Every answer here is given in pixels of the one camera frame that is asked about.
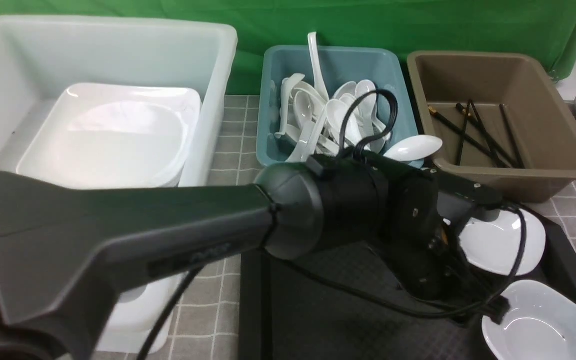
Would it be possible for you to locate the large white plastic tub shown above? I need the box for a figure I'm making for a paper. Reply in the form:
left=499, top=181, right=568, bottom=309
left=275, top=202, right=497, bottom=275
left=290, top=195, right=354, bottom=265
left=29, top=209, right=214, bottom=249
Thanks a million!
left=0, top=15, right=239, bottom=354

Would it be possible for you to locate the teal plastic bin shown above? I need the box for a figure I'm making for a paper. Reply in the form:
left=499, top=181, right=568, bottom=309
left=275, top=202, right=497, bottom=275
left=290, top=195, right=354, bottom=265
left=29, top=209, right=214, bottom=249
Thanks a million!
left=256, top=45, right=419, bottom=167

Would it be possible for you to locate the green backdrop cloth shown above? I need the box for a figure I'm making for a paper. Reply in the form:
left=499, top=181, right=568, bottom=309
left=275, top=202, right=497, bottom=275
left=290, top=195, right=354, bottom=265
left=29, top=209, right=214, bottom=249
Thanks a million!
left=0, top=0, right=576, bottom=95

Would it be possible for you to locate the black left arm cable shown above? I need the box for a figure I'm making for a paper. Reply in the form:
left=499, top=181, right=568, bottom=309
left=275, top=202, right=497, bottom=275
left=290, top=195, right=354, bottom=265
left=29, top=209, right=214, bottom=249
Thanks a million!
left=138, top=89, right=528, bottom=360

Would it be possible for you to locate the white square plate stack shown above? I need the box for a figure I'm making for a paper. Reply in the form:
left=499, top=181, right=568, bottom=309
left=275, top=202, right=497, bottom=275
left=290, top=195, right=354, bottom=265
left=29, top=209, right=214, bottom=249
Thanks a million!
left=16, top=83, right=202, bottom=190

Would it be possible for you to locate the black chopstick in brown bin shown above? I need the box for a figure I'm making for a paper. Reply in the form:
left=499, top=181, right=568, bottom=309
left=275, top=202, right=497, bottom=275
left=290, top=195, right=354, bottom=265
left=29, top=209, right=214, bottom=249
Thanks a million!
left=428, top=105, right=509, bottom=169

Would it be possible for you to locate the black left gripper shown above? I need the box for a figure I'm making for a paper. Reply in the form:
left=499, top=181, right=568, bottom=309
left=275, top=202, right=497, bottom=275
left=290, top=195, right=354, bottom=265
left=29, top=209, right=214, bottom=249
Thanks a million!
left=381, top=219, right=469, bottom=301

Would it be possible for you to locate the grey checked tablecloth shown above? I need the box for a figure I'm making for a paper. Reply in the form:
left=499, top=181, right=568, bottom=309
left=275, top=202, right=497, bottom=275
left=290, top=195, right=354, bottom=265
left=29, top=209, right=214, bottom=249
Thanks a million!
left=150, top=95, right=576, bottom=360

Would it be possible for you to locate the brown plastic bin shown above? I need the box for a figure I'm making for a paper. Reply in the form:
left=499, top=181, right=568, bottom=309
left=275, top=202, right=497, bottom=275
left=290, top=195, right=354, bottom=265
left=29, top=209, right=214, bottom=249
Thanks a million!
left=407, top=51, right=576, bottom=203

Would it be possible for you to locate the white spoon on bin rim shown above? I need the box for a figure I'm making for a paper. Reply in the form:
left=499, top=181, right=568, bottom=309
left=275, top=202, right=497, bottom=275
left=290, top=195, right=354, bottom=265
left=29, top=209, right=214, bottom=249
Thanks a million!
left=384, top=135, right=443, bottom=162

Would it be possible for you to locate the pile of white spoons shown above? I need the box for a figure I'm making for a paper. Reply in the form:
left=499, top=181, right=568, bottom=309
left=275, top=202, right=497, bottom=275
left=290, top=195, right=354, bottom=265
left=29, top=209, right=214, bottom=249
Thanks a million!
left=269, top=73, right=386, bottom=162

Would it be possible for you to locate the white bowl tray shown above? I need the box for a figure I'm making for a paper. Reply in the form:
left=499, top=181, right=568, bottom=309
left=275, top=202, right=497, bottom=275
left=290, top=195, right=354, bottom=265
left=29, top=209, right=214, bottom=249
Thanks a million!
left=459, top=210, right=546, bottom=276
left=481, top=279, right=576, bottom=360

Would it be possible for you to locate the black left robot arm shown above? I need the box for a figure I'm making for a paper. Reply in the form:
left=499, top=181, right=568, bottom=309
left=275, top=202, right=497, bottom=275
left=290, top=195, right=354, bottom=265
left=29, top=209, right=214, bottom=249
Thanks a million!
left=0, top=155, right=465, bottom=360

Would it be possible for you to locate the black serving tray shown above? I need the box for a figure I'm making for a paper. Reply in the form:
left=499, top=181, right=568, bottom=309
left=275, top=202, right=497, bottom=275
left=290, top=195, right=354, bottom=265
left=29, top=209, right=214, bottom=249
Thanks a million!
left=238, top=210, right=576, bottom=360

